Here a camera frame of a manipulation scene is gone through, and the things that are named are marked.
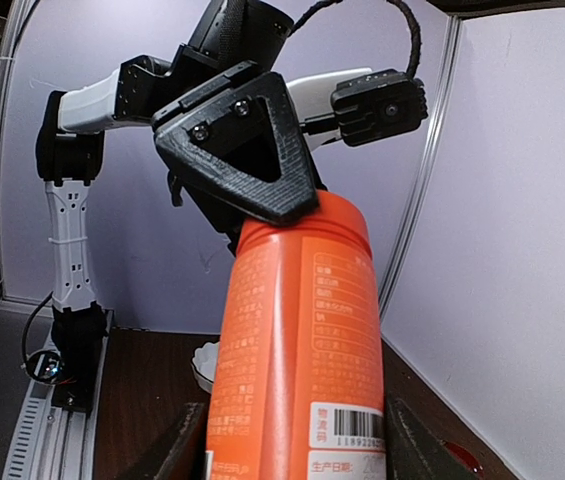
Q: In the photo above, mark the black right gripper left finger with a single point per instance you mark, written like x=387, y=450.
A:
x=185, y=454

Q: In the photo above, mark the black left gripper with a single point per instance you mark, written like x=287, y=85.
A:
x=234, y=145

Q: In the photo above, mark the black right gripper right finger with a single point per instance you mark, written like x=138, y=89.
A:
x=413, y=452

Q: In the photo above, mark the orange pill bottle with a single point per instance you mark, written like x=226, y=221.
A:
x=298, y=391

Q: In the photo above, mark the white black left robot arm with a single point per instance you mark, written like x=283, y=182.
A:
x=70, y=143

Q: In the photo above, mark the red floral plate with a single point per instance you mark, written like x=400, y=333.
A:
x=466, y=458

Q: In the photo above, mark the white scalloped bowl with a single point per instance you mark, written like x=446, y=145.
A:
x=204, y=364

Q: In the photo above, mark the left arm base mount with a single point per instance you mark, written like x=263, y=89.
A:
x=62, y=370

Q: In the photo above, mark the left aluminium frame post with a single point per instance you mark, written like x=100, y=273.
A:
x=415, y=201

